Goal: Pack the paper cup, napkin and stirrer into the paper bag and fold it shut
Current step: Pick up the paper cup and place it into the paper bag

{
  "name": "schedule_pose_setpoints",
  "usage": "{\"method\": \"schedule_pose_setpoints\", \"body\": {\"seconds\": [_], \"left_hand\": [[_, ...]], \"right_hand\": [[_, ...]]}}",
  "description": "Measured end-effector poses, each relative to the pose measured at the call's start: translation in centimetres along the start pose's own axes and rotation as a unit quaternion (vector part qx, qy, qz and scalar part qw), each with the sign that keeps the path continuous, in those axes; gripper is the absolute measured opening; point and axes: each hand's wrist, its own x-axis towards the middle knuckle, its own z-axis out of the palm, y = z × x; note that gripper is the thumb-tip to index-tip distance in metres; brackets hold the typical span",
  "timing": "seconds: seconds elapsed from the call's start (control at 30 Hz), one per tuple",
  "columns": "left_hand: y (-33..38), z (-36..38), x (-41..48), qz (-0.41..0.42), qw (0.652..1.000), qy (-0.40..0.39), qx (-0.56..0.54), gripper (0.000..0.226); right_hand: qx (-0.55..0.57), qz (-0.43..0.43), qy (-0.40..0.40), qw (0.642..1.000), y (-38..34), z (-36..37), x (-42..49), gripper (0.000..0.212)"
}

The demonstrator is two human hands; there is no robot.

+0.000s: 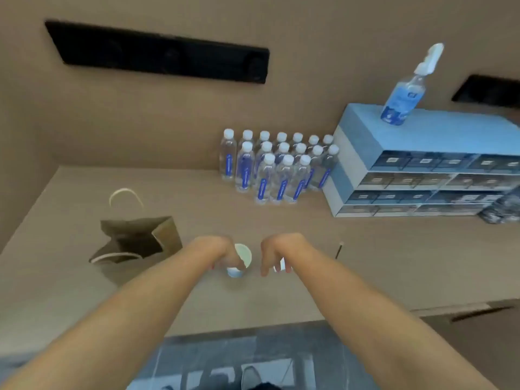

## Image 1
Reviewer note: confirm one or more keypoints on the person's right hand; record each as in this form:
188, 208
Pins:
286, 245

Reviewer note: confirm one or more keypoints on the person's left hand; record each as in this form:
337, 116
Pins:
221, 247

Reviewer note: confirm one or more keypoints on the white napkin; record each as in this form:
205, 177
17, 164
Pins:
281, 265

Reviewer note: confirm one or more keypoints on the white paper cup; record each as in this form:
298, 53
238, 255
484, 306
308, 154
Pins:
244, 253

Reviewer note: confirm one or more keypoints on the thin dark stirring stick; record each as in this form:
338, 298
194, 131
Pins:
339, 249

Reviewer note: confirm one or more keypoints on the brown paper bag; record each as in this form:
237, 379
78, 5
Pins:
134, 239

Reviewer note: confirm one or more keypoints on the person's left forearm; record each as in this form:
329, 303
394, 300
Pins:
122, 320

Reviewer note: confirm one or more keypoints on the person's right forearm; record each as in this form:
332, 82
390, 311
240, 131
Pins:
365, 320

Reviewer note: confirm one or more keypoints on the group of clear water bottles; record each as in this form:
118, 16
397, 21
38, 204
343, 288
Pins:
280, 170

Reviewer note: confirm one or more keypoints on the white shoe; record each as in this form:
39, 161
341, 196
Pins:
250, 376

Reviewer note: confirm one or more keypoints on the dark trousers leg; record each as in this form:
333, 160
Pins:
270, 386

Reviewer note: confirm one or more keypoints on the blue white drawer organizer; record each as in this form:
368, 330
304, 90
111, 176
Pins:
406, 158

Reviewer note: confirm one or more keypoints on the clear blue spray bottle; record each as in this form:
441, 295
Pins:
402, 101

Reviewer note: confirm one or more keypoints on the dark blue packet pile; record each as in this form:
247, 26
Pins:
501, 207

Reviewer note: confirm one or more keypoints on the long black wall power strip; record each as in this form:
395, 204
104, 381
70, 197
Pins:
162, 54

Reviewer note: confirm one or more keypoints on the short black wall power strip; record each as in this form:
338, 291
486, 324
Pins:
491, 91

